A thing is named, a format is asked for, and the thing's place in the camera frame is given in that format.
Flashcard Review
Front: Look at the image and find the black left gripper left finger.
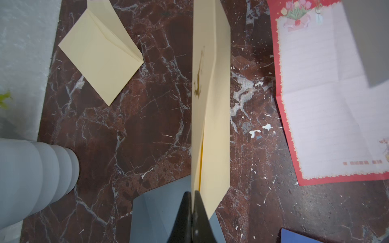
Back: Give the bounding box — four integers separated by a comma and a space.
167, 191, 192, 243

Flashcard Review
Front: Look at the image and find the cream yellow envelope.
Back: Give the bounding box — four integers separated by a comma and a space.
59, 1, 143, 105
191, 1, 231, 217

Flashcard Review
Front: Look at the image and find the artificial flower plant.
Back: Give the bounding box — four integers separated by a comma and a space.
0, 91, 12, 109

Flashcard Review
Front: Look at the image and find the red bordered pink letter paper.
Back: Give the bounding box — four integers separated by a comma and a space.
268, 1, 389, 186

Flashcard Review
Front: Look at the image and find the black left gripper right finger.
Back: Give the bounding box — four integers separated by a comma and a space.
192, 191, 217, 243

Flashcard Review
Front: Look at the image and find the white ribbed flower pot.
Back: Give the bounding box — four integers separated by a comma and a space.
1, 139, 80, 228

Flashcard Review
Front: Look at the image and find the blue floral letter paper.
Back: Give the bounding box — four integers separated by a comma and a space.
281, 229, 321, 243

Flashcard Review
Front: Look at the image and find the grey-blue paper envelope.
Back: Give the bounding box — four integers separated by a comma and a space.
129, 176, 227, 243

